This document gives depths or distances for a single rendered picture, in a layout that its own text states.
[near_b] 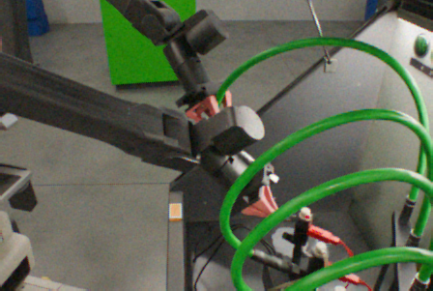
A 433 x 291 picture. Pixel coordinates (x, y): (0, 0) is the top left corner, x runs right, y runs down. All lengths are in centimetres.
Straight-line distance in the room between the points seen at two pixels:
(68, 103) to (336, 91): 66
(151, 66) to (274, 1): 378
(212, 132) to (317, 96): 44
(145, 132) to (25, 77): 16
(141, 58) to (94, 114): 342
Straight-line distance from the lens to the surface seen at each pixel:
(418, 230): 65
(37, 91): 42
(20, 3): 95
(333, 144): 98
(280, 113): 88
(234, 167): 56
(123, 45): 381
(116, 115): 45
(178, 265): 81
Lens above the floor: 158
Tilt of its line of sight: 30 degrees down
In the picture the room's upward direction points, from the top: straight up
